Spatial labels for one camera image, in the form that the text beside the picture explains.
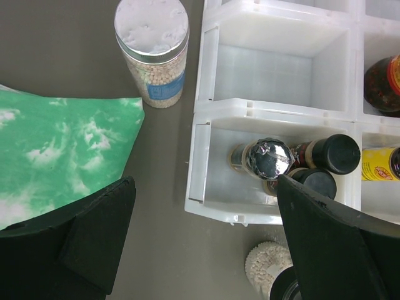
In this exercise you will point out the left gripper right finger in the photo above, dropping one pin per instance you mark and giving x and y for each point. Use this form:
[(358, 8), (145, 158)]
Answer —
[(338, 252)]

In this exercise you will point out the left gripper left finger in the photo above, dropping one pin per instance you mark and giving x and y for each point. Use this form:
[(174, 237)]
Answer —
[(72, 252)]

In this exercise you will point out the black cap pepper bottle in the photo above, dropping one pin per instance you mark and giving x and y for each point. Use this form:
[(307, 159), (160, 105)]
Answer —
[(316, 179), (265, 158)]

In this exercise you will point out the red lid sauce jar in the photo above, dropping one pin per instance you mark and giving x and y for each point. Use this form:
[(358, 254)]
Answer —
[(381, 86)]

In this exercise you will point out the green white cloth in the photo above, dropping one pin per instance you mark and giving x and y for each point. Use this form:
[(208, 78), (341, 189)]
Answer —
[(56, 150)]

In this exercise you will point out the white organizer tray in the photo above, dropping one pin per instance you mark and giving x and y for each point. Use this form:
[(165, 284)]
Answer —
[(280, 69), (377, 28)]

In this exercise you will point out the black lid shaker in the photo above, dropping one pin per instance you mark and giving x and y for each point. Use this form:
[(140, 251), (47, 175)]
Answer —
[(269, 269)]

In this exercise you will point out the yellow label brown bottle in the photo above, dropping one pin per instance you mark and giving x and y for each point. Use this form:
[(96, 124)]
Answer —
[(380, 164)]

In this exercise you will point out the right white organizer tray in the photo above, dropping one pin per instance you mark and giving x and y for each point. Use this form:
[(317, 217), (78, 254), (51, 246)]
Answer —
[(377, 28)]

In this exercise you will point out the silver lid salt jar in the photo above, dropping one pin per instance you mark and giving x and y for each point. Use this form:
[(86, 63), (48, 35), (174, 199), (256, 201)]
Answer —
[(153, 37)]

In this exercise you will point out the small black cap spice bottle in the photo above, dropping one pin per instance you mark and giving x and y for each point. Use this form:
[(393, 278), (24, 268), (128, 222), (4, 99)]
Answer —
[(338, 154)]

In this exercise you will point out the left white organizer tray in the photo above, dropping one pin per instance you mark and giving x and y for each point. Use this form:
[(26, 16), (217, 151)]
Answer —
[(280, 69)]

